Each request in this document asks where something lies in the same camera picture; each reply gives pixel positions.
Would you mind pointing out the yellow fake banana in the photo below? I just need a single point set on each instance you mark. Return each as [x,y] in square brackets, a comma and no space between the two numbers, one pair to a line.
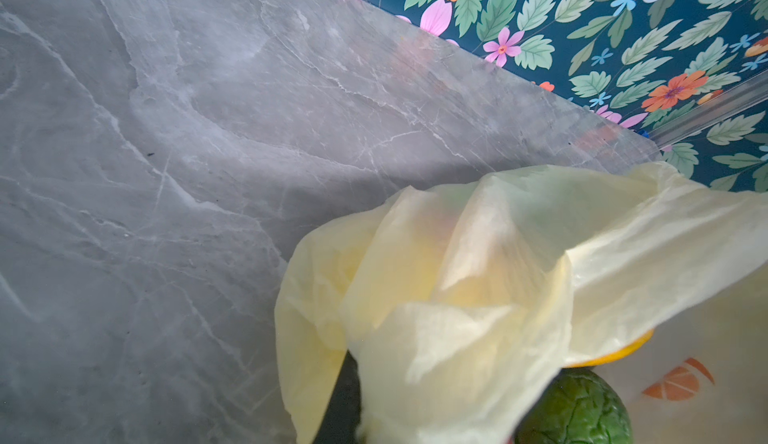
[618,355]

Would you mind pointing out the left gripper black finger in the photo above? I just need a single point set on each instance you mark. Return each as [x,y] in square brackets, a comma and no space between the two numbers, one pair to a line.
[343,413]

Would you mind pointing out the dark green fake avocado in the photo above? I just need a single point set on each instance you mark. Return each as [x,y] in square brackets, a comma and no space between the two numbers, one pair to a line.
[578,406]

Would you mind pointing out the cream plastic bag orange print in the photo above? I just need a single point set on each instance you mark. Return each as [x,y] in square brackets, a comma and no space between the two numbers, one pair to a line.
[460,303]

